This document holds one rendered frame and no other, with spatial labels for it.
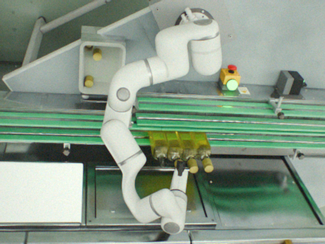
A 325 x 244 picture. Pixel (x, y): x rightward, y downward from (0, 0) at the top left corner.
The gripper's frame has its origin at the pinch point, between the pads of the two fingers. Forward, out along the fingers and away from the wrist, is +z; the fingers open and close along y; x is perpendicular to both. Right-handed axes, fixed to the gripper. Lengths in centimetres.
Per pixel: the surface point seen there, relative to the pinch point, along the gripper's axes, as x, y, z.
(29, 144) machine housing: 65, -16, 19
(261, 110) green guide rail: -29.6, 11.9, 32.2
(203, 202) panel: -11.0, -13.4, -0.6
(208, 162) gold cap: -10.4, 0.5, 6.3
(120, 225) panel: 17.4, -13.6, -19.4
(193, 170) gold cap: -5.1, -1.6, 2.9
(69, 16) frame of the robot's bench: 68, 19, 83
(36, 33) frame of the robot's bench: 81, 11, 73
